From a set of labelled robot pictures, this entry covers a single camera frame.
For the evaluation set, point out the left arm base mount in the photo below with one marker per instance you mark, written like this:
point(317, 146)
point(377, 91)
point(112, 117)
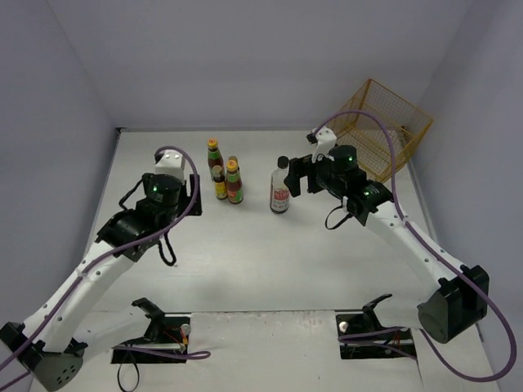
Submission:
point(170, 340)

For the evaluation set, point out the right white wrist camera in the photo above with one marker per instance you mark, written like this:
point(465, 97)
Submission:
point(324, 140)

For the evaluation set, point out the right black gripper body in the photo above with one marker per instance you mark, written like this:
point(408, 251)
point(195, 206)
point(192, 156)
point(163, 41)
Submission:
point(302, 175)

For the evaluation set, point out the yellow wire basket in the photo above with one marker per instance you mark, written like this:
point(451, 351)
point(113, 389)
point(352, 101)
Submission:
point(385, 128)

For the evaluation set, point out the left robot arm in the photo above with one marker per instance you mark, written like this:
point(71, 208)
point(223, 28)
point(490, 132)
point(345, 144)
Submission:
point(54, 343)

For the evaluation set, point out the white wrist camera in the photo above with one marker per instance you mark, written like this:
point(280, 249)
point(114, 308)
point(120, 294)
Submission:
point(324, 140)
point(170, 162)

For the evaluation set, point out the clear bottle black cap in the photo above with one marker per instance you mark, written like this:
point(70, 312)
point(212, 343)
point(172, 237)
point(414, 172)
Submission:
point(279, 193)

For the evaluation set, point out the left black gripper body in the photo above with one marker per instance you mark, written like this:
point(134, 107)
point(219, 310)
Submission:
point(194, 196)

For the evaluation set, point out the green-label sauce bottle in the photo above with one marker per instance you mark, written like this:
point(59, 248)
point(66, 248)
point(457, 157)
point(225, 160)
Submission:
point(234, 186)
point(214, 154)

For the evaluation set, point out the small yellow-label brown bottle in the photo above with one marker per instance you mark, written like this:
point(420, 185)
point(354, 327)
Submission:
point(219, 182)

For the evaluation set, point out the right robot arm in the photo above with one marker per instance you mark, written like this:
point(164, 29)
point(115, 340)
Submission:
point(453, 295)

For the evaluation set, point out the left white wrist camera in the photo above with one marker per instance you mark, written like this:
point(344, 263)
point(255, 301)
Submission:
point(170, 162)

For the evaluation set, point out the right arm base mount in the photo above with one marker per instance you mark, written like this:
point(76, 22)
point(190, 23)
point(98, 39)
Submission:
point(359, 340)

